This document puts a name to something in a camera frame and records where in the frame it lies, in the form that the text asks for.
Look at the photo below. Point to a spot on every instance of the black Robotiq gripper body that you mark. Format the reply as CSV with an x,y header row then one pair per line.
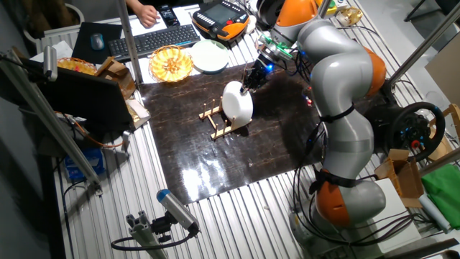
x,y
259,73

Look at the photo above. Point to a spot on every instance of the torn brown cardboard box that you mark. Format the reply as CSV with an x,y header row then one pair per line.
x,y
118,73

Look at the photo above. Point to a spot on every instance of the white flat board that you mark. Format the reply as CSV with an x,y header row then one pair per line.
x,y
393,208

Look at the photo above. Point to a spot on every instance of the white rounded plastic object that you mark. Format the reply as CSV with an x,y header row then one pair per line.
x,y
251,24

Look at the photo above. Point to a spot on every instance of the person's right forearm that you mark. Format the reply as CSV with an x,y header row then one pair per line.
x,y
133,4

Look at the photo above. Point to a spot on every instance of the black smartphone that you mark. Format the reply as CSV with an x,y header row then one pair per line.
x,y
168,15

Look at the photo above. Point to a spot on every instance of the white flat packet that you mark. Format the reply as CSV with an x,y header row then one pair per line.
x,y
138,109

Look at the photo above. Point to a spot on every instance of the aluminium profile beam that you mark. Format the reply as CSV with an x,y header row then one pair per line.
x,y
440,162
46,118

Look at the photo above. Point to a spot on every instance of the yellow green button box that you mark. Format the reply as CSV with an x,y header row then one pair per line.
x,y
332,6

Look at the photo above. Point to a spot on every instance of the amber glass bowl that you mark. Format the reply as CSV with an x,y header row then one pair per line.
x,y
350,16

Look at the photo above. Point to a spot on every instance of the yellow wicker basket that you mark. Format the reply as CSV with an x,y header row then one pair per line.
x,y
170,64
75,65

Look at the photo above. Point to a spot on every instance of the silver camera with blue end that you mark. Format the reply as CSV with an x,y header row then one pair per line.
x,y
178,210

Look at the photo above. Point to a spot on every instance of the black monitor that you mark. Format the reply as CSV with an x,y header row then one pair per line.
x,y
86,97

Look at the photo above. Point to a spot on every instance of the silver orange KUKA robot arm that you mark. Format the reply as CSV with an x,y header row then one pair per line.
x,y
341,72

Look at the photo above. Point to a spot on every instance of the beige cardboard panel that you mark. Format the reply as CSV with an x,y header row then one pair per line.
x,y
445,72

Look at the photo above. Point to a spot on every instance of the black racing steering wheel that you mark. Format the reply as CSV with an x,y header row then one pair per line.
x,y
417,133

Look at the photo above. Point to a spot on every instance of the open brown cardboard box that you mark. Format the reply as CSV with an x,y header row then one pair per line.
x,y
402,176

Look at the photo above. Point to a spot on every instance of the light wooden stand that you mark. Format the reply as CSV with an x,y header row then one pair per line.
x,y
454,115

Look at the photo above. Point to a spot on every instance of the pale green plate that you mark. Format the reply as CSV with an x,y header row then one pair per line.
x,y
209,55

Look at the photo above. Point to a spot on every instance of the silver depth camera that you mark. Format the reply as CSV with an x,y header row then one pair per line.
x,y
50,63

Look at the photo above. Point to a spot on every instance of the aluminium profile post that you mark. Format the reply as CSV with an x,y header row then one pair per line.
x,y
323,7
127,39
424,45

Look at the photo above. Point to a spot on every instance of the white round dish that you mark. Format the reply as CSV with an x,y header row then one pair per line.
x,y
236,104

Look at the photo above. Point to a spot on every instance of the blue grey computer mouse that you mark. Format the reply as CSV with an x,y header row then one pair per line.
x,y
97,41

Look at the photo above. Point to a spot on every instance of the wooden dish rack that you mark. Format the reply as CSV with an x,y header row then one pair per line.
x,y
219,134

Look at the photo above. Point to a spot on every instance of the black camera bracket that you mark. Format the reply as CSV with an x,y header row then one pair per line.
x,y
161,226

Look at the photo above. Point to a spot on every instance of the short aluminium profile mount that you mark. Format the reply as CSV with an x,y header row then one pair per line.
x,y
143,234

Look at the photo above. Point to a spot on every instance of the blue plastic package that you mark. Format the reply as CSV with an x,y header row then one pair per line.
x,y
84,163

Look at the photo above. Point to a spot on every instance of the black orange teach pendant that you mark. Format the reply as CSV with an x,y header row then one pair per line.
x,y
219,18

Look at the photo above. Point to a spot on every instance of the black mouse pad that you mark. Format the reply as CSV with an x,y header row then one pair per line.
x,y
86,50

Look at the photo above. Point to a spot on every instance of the black computer keyboard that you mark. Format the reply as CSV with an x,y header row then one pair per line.
x,y
161,37

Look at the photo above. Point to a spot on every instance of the white paper roll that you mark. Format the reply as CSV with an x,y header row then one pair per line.
x,y
435,214

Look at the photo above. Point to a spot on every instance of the dark marble pattern mat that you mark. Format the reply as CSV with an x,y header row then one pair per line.
x,y
179,118

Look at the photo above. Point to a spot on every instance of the person's right hand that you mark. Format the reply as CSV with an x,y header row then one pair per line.
x,y
148,16

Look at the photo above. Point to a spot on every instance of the black filament spool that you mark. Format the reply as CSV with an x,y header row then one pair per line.
x,y
266,11

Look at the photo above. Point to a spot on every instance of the green cloth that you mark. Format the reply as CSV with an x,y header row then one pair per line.
x,y
443,194

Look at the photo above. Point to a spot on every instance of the white chair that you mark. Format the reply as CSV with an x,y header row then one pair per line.
x,y
75,11

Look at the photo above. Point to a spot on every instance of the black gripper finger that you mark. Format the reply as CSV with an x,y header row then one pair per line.
x,y
251,87
244,89

